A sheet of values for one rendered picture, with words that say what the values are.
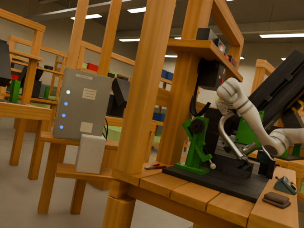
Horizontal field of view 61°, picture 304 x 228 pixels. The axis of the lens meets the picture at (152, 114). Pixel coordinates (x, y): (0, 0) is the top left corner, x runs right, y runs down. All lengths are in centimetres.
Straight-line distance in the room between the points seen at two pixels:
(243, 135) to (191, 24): 68
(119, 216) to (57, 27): 1116
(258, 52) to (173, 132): 1029
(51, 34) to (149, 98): 1089
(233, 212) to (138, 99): 55
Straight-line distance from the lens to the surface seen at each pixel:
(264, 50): 1151
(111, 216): 118
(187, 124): 133
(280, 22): 939
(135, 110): 107
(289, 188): 140
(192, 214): 109
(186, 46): 136
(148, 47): 110
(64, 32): 1215
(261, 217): 94
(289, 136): 124
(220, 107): 133
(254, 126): 120
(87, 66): 914
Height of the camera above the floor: 116
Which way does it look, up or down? 1 degrees down
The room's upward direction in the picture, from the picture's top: 11 degrees clockwise
